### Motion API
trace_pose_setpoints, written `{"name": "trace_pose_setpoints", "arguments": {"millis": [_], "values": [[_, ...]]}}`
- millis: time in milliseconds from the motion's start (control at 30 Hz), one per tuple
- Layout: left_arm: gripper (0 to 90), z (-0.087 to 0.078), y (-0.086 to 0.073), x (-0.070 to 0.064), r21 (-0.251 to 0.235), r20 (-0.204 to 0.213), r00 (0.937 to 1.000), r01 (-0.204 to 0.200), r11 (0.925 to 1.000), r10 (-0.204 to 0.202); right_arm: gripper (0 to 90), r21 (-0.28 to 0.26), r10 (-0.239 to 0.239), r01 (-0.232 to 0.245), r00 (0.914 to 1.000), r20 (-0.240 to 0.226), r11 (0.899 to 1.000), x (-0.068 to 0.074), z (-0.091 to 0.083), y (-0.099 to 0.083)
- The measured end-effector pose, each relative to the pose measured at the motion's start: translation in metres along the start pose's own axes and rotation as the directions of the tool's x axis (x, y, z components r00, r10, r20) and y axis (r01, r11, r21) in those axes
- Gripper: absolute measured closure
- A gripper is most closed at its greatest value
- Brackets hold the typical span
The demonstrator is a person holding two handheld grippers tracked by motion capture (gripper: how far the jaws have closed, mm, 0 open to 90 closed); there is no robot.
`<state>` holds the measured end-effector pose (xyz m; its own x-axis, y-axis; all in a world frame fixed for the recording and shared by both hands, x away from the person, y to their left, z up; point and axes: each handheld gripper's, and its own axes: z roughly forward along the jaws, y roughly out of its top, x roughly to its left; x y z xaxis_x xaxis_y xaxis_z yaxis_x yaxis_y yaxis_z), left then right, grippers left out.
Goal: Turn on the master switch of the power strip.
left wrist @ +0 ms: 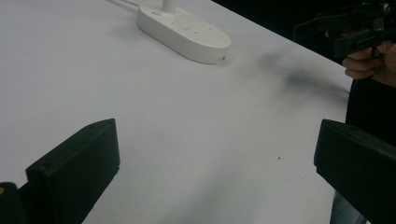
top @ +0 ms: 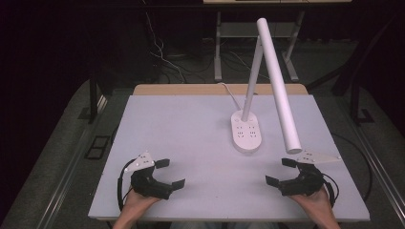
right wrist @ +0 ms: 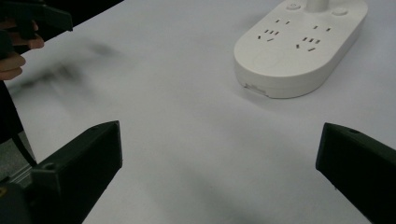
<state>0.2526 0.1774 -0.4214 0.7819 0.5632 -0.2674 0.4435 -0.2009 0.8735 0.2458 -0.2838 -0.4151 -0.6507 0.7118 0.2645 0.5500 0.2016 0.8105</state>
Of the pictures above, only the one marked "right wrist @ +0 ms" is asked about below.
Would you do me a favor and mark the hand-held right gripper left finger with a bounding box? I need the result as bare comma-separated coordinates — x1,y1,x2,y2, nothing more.
31,120,123,224

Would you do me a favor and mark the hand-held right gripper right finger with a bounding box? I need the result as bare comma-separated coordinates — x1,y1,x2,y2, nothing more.
315,122,396,224

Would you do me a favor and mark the white power strip lamp base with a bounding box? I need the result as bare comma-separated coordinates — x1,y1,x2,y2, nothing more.
233,0,369,100

